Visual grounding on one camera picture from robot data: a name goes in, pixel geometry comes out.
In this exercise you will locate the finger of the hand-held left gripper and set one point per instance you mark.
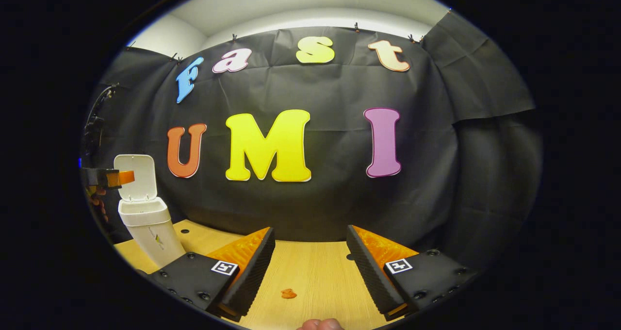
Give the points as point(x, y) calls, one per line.
point(99, 178)

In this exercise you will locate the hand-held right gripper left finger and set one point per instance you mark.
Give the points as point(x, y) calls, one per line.
point(247, 276)

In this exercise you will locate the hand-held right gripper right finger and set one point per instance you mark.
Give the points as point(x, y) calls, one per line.
point(371, 272)

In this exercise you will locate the orange paper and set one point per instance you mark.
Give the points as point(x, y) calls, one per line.
point(288, 293)

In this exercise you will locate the white desktop garbage bin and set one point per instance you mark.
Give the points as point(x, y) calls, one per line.
point(150, 233)

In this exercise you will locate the wooden desktop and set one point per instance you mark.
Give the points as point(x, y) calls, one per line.
point(310, 267)

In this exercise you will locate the black backdrop cloth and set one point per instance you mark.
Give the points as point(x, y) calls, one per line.
point(339, 92)

